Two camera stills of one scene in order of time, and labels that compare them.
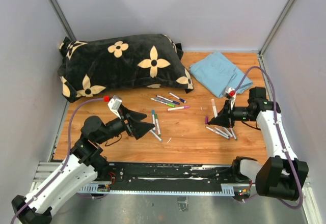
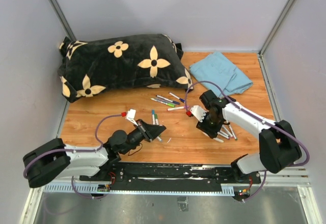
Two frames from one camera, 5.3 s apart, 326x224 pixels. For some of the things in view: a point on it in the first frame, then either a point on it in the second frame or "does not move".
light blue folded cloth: [220, 75] does not move
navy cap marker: [168, 100] does not move
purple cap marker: [217, 132] does not move
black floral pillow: [89, 67] does not move
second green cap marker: [158, 128] does not move
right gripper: [225, 118] → [211, 132]
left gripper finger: [135, 116] → [154, 129]
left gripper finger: [141, 128] → [155, 130]
